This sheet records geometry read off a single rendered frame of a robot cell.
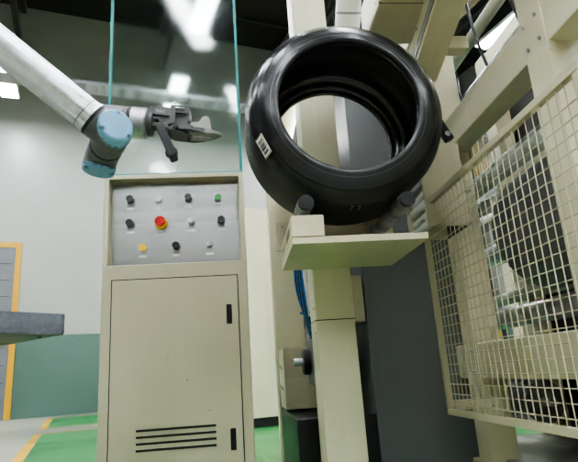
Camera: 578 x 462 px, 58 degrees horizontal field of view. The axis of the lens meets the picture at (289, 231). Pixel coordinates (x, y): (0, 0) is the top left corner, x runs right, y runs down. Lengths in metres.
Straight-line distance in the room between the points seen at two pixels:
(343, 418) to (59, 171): 9.99
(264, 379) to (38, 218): 6.96
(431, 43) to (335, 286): 0.87
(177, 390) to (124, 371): 0.20
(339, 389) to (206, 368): 0.54
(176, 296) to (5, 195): 9.26
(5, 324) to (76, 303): 9.55
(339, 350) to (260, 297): 3.43
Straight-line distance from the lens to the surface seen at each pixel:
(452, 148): 1.92
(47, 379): 10.49
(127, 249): 2.15
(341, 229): 1.75
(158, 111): 1.59
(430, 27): 1.86
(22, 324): 1.06
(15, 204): 11.08
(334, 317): 1.72
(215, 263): 2.04
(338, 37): 1.62
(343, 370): 1.71
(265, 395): 5.06
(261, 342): 5.06
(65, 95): 1.43
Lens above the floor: 0.46
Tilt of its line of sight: 15 degrees up
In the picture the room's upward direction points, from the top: 4 degrees counter-clockwise
